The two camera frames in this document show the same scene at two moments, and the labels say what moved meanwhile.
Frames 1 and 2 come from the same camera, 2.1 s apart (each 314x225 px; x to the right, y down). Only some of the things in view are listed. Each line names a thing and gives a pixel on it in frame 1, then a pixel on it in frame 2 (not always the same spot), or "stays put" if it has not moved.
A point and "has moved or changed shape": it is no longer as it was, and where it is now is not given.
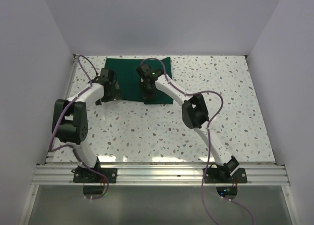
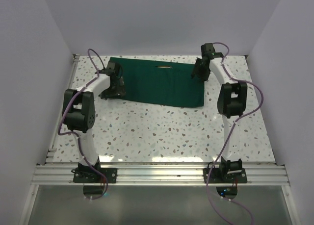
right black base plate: (222, 175) stays put
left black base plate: (85, 175) stays put
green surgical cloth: (129, 80) has moved or changed shape
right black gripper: (146, 95) to (203, 76)
